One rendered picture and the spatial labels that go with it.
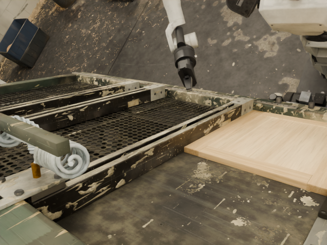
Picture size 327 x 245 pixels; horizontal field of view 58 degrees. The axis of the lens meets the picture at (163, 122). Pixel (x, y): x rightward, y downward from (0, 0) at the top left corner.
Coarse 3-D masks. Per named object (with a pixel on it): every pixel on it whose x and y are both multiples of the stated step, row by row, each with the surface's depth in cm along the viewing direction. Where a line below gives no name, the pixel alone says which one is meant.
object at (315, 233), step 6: (318, 222) 56; (324, 222) 56; (312, 228) 55; (318, 228) 55; (324, 228) 55; (312, 234) 53; (318, 234) 53; (324, 234) 53; (306, 240) 52; (312, 240) 52; (318, 240) 52; (324, 240) 52
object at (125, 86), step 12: (120, 84) 173; (132, 84) 176; (60, 96) 144; (72, 96) 145; (84, 96) 151; (96, 96) 157; (0, 108) 123; (12, 108) 123; (24, 108) 127; (36, 108) 132; (48, 108) 136
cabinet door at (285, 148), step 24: (240, 120) 123; (264, 120) 124; (288, 120) 124; (312, 120) 123; (192, 144) 99; (216, 144) 99; (240, 144) 99; (264, 144) 99; (288, 144) 99; (312, 144) 99; (240, 168) 85; (264, 168) 82; (288, 168) 82; (312, 168) 83
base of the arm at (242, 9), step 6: (228, 0) 112; (234, 0) 111; (240, 0) 110; (246, 0) 109; (252, 0) 109; (228, 6) 113; (234, 6) 112; (240, 6) 111; (246, 6) 111; (252, 6) 110; (240, 12) 113; (246, 12) 112; (252, 12) 114
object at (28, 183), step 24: (24, 120) 56; (192, 120) 107; (216, 120) 112; (144, 144) 87; (168, 144) 90; (96, 168) 71; (120, 168) 75; (144, 168) 83; (0, 192) 55; (24, 192) 55; (48, 192) 60; (72, 192) 65; (96, 192) 70; (48, 216) 61
